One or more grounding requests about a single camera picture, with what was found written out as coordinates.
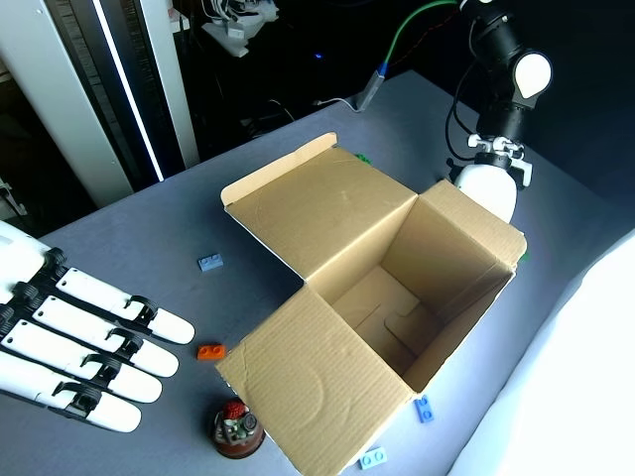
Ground cardboard box with flaps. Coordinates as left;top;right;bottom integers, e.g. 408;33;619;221
214;131;528;475

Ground white cable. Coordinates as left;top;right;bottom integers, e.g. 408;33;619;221
312;96;361;113

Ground white backdrop cloth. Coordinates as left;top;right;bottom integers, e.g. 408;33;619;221
445;232;635;476

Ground green cable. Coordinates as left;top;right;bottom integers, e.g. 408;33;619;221
385;0;460;68

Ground white plastic device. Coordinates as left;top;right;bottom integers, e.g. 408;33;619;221
200;0;279;60

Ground light blue toy brick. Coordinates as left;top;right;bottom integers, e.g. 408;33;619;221
357;446;389;471

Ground white cabinet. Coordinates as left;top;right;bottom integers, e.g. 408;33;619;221
0;0;200;222

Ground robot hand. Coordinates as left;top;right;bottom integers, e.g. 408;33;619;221
451;163;520;224
0;220;196;435

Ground chocolate toy cake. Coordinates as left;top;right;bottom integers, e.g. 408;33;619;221
211;399;267;460

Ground grey table cloth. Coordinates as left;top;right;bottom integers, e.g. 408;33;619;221
0;68;635;476

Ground grey adapter with blue tip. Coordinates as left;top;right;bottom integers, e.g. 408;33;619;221
354;63;391;113

